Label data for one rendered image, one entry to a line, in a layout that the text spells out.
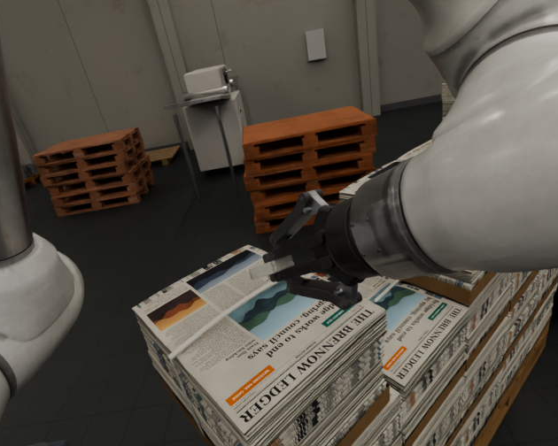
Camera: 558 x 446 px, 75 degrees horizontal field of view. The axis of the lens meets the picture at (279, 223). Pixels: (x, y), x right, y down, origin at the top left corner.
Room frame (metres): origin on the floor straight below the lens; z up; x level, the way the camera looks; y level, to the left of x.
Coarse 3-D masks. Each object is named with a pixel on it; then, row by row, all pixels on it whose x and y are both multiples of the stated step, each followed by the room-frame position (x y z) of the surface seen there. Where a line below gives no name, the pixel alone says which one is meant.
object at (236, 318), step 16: (256, 288) 0.56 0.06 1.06; (272, 288) 0.55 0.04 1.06; (256, 304) 0.51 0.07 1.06; (208, 320) 0.50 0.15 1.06; (224, 320) 0.49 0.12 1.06; (240, 320) 0.48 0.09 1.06; (208, 336) 0.46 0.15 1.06; (224, 336) 0.45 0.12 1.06; (192, 352) 0.43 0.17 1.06; (176, 368) 0.45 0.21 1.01; (192, 400) 0.43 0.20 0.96; (192, 416) 0.45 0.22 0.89
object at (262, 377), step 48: (240, 336) 0.44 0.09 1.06; (288, 336) 0.42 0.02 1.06; (336, 336) 0.40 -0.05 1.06; (192, 384) 0.39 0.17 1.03; (240, 384) 0.35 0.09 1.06; (288, 384) 0.33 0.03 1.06; (336, 384) 0.37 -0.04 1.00; (384, 384) 0.44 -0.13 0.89; (240, 432) 0.29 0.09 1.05; (288, 432) 0.32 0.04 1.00; (336, 432) 0.37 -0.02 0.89
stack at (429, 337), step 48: (384, 288) 0.77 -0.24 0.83; (528, 288) 0.92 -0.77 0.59; (384, 336) 0.61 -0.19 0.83; (432, 336) 0.58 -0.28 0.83; (480, 336) 0.70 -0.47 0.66; (528, 336) 0.97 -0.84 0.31; (432, 384) 0.55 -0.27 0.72; (480, 384) 0.72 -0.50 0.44; (384, 432) 0.43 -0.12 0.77; (432, 432) 0.54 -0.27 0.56
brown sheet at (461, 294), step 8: (488, 272) 0.70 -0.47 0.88; (408, 280) 0.77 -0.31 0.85; (416, 280) 0.75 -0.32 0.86; (424, 280) 0.73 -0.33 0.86; (432, 280) 0.71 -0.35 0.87; (488, 280) 0.70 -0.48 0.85; (432, 288) 0.71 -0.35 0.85; (440, 288) 0.70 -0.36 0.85; (448, 288) 0.68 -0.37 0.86; (456, 288) 0.67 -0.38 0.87; (464, 288) 0.65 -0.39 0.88; (480, 288) 0.68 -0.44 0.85; (448, 296) 0.68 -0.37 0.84; (456, 296) 0.67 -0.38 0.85; (464, 296) 0.65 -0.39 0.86; (472, 296) 0.65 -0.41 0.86
